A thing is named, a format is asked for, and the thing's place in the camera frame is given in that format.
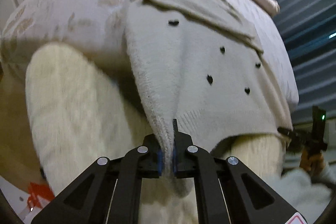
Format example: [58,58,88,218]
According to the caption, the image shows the cream knit sweater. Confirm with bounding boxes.
[125,0,291,160]

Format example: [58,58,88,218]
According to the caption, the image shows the striped blue rug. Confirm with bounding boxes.
[274,0,335,124]

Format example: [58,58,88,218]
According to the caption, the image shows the person's right hand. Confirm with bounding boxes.
[299,148,326,176]

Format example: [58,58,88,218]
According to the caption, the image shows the white floral bedspread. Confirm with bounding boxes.
[1,0,299,110]

